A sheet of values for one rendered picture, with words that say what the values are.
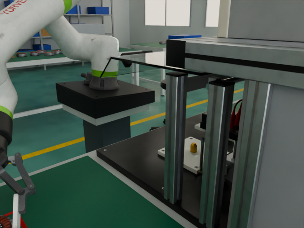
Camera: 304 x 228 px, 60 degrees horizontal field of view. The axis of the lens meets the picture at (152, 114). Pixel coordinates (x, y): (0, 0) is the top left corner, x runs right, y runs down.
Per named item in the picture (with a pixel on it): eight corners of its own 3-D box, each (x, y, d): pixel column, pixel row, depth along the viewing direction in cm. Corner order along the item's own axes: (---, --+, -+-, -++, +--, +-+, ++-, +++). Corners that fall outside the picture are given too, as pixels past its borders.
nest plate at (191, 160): (157, 154, 79) (157, 150, 78) (190, 139, 88) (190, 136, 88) (197, 174, 68) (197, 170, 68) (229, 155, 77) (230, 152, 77)
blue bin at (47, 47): (34, 56, 653) (32, 44, 643) (45, 55, 672) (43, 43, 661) (40, 58, 625) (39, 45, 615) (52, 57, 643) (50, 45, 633)
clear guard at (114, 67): (100, 78, 68) (98, 54, 66) (166, 67, 83) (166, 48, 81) (199, 107, 45) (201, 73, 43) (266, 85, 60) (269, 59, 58)
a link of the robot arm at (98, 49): (93, 71, 139) (93, 33, 133) (121, 74, 136) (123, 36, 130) (81, 74, 127) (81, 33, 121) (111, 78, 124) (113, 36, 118)
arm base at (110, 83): (72, 81, 140) (72, 69, 138) (96, 79, 150) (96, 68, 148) (100, 91, 123) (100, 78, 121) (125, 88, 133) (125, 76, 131)
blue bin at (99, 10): (87, 14, 717) (87, 7, 711) (101, 14, 744) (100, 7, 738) (95, 14, 688) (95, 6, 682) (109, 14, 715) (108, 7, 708)
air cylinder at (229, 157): (219, 176, 67) (221, 157, 65) (235, 166, 72) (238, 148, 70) (237, 185, 64) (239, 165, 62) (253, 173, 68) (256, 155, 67)
